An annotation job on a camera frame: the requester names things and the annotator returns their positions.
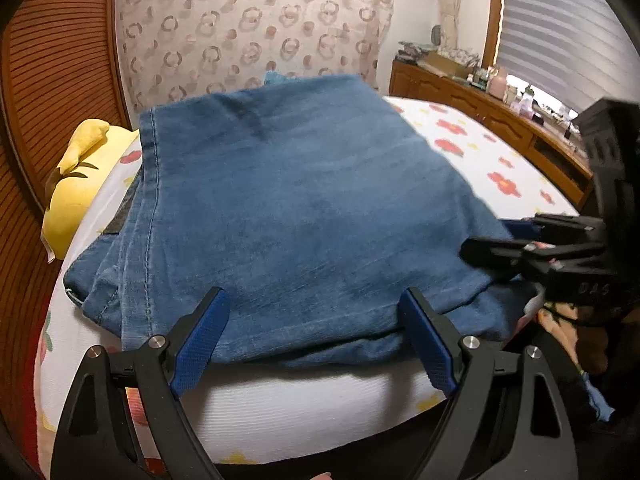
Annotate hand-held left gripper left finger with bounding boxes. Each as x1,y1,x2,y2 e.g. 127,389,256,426
50,286,232,480

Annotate colourful floral blanket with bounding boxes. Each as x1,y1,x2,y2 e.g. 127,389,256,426
520,297,583,366

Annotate pale pink bottle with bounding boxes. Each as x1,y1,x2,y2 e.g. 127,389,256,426
515,90,537,118

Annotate cream drape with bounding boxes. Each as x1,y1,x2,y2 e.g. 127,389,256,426
435,0,463,48

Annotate patterned pink pillow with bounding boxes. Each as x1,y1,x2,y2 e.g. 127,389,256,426
114,0,396,116

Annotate grey striped window blind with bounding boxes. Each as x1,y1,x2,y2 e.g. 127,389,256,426
495,0,640,116

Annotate wooden window frame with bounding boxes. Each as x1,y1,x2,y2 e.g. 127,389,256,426
482,0,507,68

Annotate blue denim pants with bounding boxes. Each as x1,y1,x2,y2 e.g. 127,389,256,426
62,74,543,368

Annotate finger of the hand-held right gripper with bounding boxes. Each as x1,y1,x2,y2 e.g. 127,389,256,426
505,212,608,241
459,237,608,283

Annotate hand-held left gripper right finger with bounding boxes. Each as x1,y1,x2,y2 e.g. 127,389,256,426
397,287,581,480

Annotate blue cloth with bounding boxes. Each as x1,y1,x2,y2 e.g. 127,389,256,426
580,370,617,423

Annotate flat cardboard box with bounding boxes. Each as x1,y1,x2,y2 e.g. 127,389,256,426
417,50,476,78

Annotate wooden slatted headboard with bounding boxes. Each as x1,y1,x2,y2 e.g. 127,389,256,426
0,0,133,461

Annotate pink jar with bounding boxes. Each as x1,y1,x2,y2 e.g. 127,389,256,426
487,67,508,98

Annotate yellow plush toy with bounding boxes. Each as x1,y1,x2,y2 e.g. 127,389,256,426
40,119,142,263

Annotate wooden cabinet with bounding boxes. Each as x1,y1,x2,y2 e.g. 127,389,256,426
389,57,596,208

